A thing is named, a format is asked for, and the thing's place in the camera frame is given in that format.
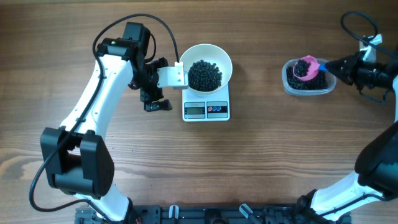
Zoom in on pink scoop blue handle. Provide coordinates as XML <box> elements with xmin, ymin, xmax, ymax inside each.
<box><xmin>293</xmin><ymin>55</ymin><xmax>328</xmax><ymax>82</ymax></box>

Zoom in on white bowl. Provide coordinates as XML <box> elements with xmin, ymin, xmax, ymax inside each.
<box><xmin>180</xmin><ymin>44</ymin><xmax>233</xmax><ymax>96</ymax></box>

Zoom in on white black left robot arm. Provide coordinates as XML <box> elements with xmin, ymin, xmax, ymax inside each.
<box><xmin>39</xmin><ymin>38</ymin><xmax>187</xmax><ymax>223</ymax></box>

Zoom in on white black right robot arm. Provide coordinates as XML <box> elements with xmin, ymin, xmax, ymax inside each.
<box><xmin>297</xmin><ymin>52</ymin><xmax>397</xmax><ymax>223</ymax></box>

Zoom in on black beans in bowl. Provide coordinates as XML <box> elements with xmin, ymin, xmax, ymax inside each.
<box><xmin>188</xmin><ymin>60</ymin><xmax>223</xmax><ymax>92</ymax></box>

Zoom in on white digital kitchen scale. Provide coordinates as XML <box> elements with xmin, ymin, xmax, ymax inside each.
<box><xmin>182</xmin><ymin>85</ymin><xmax>230</xmax><ymax>122</ymax></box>

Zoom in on clear container of black beans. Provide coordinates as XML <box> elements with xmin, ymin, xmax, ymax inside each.
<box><xmin>282</xmin><ymin>59</ymin><xmax>336</xmax><ymax>96</ymax></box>

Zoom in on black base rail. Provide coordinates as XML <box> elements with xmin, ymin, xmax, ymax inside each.
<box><xmin>74</xmin><ymin>203</ymin><xmax>352</xmax><ymax>224</ymax></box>

